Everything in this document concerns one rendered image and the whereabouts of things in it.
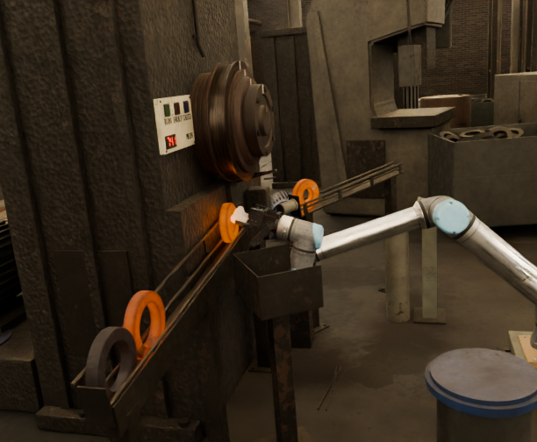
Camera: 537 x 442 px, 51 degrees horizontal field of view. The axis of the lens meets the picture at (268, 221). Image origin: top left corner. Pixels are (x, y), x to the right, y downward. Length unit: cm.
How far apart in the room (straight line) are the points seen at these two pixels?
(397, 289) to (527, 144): 176
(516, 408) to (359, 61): 366
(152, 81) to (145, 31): 15
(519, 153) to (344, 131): 147
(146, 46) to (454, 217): 119
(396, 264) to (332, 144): 228
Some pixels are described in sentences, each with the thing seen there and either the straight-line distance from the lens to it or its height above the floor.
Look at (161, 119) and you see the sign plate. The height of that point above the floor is 117.
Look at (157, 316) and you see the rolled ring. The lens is 164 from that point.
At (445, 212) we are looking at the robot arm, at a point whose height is 77.
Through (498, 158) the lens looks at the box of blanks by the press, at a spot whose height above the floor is 61.
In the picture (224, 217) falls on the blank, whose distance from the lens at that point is 213.
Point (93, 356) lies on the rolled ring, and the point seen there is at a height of 70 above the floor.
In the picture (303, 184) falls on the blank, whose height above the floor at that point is 76.
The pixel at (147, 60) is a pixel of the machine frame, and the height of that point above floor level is 136.
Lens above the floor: 129
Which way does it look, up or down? 14 degrees down
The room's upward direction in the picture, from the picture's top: 5 degrees counter-clockwise
